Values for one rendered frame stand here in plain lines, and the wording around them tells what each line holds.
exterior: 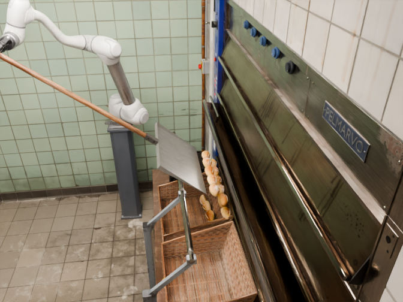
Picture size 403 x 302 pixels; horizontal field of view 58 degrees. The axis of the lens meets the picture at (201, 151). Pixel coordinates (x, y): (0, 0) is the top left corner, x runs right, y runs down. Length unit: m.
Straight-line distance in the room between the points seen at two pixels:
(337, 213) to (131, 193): 2.66
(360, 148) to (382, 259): 0.26
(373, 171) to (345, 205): 0.17
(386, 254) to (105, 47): 2.17
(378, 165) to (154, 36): 2.68
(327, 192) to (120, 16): 2.56
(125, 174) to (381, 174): 2.74
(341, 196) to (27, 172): 3.46
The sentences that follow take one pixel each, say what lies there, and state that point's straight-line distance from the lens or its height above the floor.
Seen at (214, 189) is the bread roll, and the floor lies 1.06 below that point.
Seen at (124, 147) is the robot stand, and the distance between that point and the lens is 3.24.
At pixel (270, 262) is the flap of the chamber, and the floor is 1.40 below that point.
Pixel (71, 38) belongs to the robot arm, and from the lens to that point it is 2.70.
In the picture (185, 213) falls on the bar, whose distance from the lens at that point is 1.94.
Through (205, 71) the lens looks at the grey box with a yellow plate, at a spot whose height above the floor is 1.44.
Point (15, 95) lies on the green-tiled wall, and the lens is 3.70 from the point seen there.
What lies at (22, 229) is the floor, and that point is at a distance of 3.93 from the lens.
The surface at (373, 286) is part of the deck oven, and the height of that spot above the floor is 1.74.
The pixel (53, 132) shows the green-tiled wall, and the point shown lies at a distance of 3.78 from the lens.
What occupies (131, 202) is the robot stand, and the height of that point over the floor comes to 0.19.
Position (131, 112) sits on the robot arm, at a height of 1.21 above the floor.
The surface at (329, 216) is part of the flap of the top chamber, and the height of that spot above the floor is 1.76.
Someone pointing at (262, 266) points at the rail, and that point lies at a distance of 1.37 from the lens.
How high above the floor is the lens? 2.46
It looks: 32 degrees down
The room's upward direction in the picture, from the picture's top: straight up
